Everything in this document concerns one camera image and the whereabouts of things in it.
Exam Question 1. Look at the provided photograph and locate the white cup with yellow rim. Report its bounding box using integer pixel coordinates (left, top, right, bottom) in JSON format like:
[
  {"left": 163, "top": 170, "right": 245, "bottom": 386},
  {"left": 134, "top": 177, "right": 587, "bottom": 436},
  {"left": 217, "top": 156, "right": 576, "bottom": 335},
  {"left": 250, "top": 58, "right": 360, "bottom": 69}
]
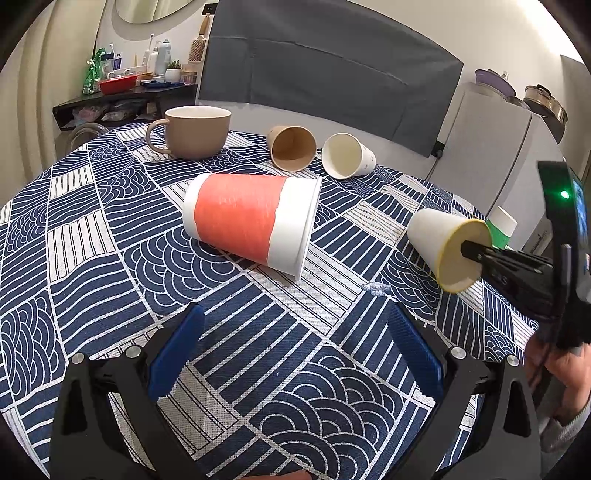
[{"left": 407, "top": 208, "right": 492, "bottom": 294}]

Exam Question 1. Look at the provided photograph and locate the white cup with orange band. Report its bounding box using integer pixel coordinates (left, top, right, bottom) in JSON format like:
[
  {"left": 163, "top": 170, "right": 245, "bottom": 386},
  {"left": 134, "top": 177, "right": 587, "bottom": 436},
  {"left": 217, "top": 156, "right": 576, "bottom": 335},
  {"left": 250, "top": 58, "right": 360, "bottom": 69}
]
[{"left": 182, "top": 173, "right": 322, "bottom": 280}]

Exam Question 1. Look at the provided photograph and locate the grey sweater sleeve forearm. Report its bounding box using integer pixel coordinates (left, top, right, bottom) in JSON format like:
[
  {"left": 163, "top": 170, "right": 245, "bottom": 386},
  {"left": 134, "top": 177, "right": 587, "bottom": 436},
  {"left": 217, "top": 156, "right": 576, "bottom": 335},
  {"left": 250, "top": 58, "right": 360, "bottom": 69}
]
[{"left": 540, "top": 401, "right": 590, "bottom": 455}]

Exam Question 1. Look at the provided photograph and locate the white cup with green band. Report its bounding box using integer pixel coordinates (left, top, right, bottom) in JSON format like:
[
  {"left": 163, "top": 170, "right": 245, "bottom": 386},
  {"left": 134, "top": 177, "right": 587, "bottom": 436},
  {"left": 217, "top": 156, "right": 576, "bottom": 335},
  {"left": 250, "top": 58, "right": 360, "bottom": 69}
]
[{"left": 486, "top": 206, "right": 518, "bottom": 249}]

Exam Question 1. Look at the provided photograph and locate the white patterned paper cup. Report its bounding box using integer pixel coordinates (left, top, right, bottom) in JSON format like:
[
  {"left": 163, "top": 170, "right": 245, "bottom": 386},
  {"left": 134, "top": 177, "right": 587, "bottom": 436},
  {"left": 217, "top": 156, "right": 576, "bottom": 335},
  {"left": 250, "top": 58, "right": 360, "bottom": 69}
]
[{"left": 321, "top": 133, "right": 377, "bottom": 180}]

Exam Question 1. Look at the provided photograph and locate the brown kraft paper cup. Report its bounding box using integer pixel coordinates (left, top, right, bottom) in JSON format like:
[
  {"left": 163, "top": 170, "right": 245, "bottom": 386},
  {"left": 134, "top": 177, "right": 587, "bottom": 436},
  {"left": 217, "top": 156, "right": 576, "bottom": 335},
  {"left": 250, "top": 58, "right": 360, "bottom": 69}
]
[{"left": 266, "top": 126, "right": 317, "bottom": 172}]

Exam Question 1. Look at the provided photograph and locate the person's right hand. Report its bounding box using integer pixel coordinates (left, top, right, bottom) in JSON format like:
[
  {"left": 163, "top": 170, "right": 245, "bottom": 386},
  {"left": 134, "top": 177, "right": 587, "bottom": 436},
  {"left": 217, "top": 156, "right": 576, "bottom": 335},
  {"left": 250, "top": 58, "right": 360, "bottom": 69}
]
[{"left": 525, "top": 335, "right": 590, "bottom": 426}]

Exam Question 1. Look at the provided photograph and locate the steel pot on fridge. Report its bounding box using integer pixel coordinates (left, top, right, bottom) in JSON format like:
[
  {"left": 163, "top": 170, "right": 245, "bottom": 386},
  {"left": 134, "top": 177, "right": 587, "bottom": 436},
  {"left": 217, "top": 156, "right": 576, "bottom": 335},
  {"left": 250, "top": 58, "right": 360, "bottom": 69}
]
[{"left": 524, "top": 84, "right": 568, "bottom": 126}]

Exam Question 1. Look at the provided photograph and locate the blue white patterned tablecloth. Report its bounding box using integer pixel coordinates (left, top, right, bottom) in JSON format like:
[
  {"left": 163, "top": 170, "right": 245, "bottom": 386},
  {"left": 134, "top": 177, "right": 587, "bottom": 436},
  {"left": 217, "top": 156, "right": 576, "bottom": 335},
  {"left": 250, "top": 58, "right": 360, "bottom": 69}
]
[{"left": 1, "top": 124, "right": 535, "bottom": 479}]

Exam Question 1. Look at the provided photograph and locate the purple bowl on fridge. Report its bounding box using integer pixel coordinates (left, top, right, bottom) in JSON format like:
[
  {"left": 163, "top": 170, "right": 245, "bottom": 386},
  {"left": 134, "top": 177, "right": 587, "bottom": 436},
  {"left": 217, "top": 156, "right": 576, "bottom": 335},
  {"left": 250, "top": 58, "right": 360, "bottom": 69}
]
[{"left": 475, "top": 69, "right": 516, "bottom": 97}]

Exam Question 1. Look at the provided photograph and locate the beige ceramic mug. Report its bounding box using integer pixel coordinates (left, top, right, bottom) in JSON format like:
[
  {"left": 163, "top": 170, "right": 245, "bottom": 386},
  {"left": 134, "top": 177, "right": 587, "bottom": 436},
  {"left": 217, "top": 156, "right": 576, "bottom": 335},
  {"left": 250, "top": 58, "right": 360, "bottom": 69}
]
[{"left": 145, "top": 105, "right": 231, "bottom": 160}]

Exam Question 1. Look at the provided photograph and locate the chair back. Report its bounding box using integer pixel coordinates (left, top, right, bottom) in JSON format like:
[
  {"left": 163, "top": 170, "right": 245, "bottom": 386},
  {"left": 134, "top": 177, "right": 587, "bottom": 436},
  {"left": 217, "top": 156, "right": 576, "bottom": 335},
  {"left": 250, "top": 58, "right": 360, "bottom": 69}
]
[{"left": 65, "top": 122, "right": 109, "bottom": 154}]

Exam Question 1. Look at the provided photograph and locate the dark grey cloth cover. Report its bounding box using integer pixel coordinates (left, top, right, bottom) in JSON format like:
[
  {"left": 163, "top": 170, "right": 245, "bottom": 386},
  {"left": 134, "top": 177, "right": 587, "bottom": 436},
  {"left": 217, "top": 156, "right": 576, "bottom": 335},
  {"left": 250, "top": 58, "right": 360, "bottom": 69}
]
[{"left": 200, "top": 0, "right": 464, "bottom": 156}]

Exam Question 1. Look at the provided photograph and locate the red bowl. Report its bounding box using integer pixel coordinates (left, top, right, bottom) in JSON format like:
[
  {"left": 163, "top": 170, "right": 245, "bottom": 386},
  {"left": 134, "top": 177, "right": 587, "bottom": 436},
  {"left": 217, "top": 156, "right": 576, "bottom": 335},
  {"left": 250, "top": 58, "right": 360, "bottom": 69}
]
[{"left": 99, "top": 74, "right": 138, "bottom": 95}]

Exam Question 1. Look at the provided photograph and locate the small potted plant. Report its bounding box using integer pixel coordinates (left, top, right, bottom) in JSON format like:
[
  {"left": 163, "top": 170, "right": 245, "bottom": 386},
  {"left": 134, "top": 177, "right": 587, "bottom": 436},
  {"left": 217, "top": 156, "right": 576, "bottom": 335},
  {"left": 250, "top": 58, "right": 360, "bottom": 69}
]
[{"left": 164, "top": 60, "right": 182, "bottom": 84}]

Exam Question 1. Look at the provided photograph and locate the green glass bottle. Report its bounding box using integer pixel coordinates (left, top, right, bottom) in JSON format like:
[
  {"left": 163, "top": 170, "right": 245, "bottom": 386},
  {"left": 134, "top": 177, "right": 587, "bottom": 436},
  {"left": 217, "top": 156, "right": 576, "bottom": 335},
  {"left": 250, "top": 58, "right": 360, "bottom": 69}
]
[{"left": 82, "top": 48, "right": 105, "bottom": 95}]

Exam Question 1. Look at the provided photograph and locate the white bottle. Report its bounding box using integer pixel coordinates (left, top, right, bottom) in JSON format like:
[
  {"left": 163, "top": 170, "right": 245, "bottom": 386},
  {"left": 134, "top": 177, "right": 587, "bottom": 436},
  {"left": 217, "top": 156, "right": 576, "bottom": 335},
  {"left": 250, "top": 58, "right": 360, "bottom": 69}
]
[{"left": 154, "top": 39, "right": 171, "bottom": 78}]

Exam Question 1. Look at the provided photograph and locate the wooden hair brush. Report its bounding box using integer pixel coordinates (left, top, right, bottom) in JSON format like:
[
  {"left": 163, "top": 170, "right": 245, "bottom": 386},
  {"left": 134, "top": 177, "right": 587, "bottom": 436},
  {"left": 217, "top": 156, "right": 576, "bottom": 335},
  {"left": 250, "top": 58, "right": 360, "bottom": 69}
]
[{"left": 188, "top": 13, "right": 211, "bottom": 63}]

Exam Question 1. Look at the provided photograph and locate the dark wall shelf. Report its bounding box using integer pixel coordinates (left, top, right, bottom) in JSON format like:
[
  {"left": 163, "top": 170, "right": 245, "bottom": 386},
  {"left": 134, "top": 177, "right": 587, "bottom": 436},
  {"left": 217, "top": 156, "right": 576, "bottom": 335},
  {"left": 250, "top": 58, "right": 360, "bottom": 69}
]
[{"left": 52, "top": 84, "right": 197, "bottom": 131}]

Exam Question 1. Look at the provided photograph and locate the oval wall mirror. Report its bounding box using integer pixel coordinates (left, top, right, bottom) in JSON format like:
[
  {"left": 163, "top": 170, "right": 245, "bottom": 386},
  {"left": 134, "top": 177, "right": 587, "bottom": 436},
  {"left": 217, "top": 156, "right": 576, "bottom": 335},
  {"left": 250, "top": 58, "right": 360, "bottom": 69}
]
[{"left": 115, "top": 0, "right": 192, "bottom": 24}]

